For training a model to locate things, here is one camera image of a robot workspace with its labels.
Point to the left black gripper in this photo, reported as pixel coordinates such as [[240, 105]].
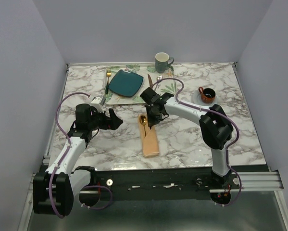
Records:
[[112, 123]]

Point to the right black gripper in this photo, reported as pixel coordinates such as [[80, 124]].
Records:
[[152, 121]]

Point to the gold spoon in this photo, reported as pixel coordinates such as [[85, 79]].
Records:
[[143, 122]]

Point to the orange cloth napkin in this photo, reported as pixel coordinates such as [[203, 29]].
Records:
[[150, 144]]

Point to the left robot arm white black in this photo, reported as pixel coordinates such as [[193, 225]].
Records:
[[60, 202]]

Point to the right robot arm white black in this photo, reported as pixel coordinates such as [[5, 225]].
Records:
[[215, 127]]

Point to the leaf pattern serving tray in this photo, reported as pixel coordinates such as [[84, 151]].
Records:
[[143, 70]]

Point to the teal square plate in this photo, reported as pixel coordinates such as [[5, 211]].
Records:
[[126, 83]]

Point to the grey saucer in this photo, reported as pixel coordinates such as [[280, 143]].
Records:
[[196, 99]]

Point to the red brown small cup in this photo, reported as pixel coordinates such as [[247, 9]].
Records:
[[207, 95]]

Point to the grey green mug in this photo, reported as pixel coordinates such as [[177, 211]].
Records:
[[162, 62]]

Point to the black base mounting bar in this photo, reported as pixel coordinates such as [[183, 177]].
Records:
[[124, 194]]

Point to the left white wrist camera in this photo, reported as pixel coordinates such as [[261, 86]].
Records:
[[97, 102]]

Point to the brown handled knife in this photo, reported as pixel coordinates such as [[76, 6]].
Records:
[[150, 81]]

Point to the gold fork green handle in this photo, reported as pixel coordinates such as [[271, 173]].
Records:
[[108, 75]]

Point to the aluminium frame rail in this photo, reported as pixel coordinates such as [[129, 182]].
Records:
[[250, 181]]

